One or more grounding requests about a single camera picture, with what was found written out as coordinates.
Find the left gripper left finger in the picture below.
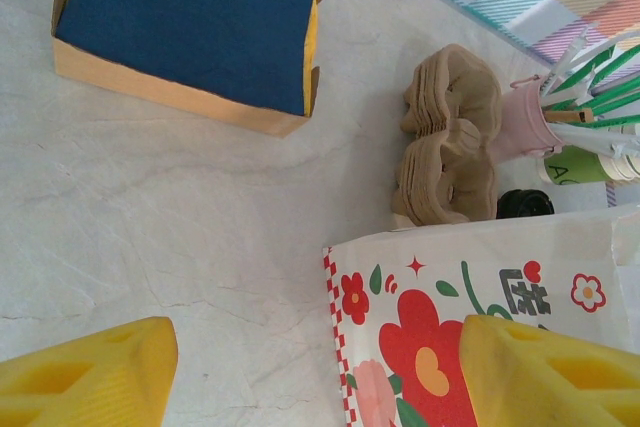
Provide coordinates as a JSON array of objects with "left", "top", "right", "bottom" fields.
[{"left": 0, "top": 316, "right": 179, "bottom": 427}]

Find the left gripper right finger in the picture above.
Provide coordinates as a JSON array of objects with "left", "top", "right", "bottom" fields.
[{"left": 459, "top": 314, "right": 640, "bottom": 427}]

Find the white flower paper bag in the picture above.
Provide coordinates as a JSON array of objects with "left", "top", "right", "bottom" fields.
[{"left": 322, "top": 204, "right": 640, "bottom": 427}]

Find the stack of black lids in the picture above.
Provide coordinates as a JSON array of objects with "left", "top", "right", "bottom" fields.
[{"left": 494, "top": 188, "right": 556, "bottom": 221}]

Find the stack of green paper cups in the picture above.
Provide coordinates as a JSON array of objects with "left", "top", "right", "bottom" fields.
[{"left": 537, "top": 132, "right": 640, "bottom": 188}]

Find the stack of pulp cup carriers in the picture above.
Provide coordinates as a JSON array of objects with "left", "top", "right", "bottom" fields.
[{"left": 389, "top": 43, "right": 504, "bottom": 228}]

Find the white wrapped straw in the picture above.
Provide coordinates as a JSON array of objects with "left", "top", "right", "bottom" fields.
[
  {"left": 549, "top": 121, "right": 640, "bottom": 158},
  {"left": 542, "top": 21, "right": 601, "bottom": 98}
]

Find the pink straw holder cup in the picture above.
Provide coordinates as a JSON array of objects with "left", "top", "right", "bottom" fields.
[{"left": 485, "top": 74, "right": 564, "bottom": 164}]

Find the wooden stirrer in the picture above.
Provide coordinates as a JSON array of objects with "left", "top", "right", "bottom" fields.
[{"left": 543, "top": 106, "right": 596, "bottom": 124}]

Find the white green striped straw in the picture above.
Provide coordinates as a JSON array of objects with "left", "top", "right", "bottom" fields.
[{"left": 559, "top": 29, "right": 640, "bottom": 78}]

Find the yellow napkin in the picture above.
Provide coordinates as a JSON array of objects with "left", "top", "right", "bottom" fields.
[{"left": 301, "top": 0, "right": 322, "bottom": 119}]

